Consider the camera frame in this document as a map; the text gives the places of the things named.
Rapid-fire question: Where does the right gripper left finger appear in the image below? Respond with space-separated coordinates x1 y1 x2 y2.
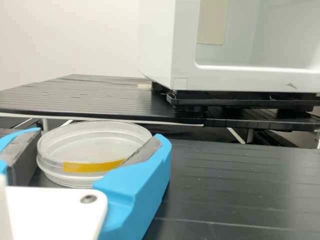
0 127 42 187

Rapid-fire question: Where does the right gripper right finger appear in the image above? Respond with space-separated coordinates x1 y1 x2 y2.
92 133 172 240

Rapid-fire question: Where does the petri dish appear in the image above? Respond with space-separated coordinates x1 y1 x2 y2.
36 119 154 190

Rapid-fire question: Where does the white incubator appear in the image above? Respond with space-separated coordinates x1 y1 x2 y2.
136 0 320 97

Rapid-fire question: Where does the black platform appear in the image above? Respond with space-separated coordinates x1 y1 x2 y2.
0 73 206 131
27 136 320 240
203 108 320 150

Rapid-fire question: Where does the black tray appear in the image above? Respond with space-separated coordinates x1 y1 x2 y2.
166 90 320 113

